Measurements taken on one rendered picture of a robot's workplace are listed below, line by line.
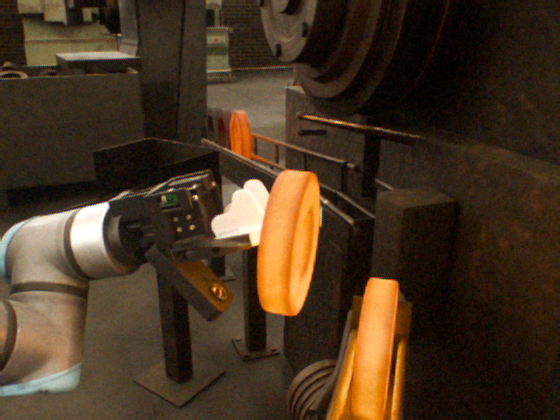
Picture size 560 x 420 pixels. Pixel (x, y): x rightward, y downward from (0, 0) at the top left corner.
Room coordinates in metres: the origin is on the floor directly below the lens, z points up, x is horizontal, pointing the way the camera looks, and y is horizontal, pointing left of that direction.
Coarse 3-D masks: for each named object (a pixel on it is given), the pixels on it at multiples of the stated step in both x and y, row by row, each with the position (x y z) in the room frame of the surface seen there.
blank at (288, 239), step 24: (288, 192) 0.47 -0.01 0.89; (312, 192) 0.52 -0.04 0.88; (264, 216) 0.45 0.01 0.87; (288, 216) 0.45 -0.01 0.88; (312, 216) 0.53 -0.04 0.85; (264, 240) 0.44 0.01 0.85; (288, 240) 0.44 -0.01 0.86; (312, 240) 0.53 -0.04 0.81; (264, 264) 0.43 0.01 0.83; (288, 264) 0.43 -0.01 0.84; (312, 264) 0.54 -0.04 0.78; (264, 288) 0.44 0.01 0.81; (288, 288) 0.43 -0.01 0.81; (288, 312) 0.45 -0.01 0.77
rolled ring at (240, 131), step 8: (240, 112) 1.62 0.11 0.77; (232, 120) 1.67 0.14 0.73; (240, 120) 1.58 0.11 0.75; (248, 120) 1.59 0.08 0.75; (232, 128) 1.69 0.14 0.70; (240, 128) 1.56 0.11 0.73; (248, 128) 1.57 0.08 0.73; (232, 136) 1.69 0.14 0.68; (240, 136) 1.56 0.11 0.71; (248, 136) 1.56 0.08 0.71; (232, 144) 1.69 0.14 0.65; (240, 144) 1.56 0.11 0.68; (248, 144) 1.55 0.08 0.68; (240, 152) 1.56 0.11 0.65; (248, 152) 1.55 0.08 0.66
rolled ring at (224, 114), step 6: (222, 108) 1.81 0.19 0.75; (228, 108) 1.81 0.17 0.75; (222, 114) 1.78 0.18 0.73; (228, 114) 1.77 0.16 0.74; (216, 120) 1.87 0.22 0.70; (222, 120) 1.85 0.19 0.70; (228, 120) 1.74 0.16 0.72; (216, 126) 1.87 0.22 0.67; (222, 126) 1.86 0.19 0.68; (228, 126) 1.73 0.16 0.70; (216, 132) 1.88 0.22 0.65; (222, 132) 1.86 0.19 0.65; (228, 132) 1.72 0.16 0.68; (216, 138) 1.88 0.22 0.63; (222, 138) 1.86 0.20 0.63; (228, 138) 1.72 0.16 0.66; (222, 144) 1.84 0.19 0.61; (228, 144) 1.72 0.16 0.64
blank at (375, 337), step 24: (384, 288) 0.48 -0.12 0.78; (384, 312) 0.45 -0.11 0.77; (360, 336) 0.43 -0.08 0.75; (384, 336) 0.43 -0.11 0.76; (360, 360) 0.42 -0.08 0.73; (384, 360) 0.41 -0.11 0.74; (360, 384) 0.41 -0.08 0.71; (384, 384) 0.41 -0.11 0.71; (360, 408) 0.42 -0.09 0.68; (384, 408) 0.42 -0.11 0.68
